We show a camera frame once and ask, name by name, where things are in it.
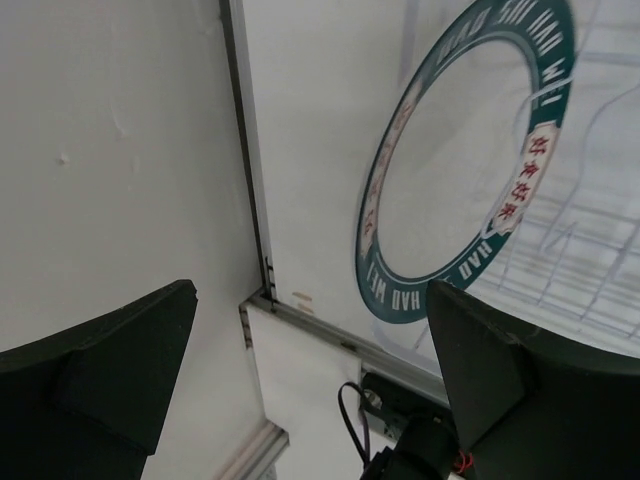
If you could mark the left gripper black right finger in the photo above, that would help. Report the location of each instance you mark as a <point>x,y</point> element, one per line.
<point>529,403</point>

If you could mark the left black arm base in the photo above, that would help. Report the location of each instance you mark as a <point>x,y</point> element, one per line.
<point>400,434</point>

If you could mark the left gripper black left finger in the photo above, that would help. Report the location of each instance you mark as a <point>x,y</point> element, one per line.
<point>90,402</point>

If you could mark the table left side rail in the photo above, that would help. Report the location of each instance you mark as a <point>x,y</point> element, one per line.
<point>236,44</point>

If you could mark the aluminium table front rail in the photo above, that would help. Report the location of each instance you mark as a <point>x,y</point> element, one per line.
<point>410,376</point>

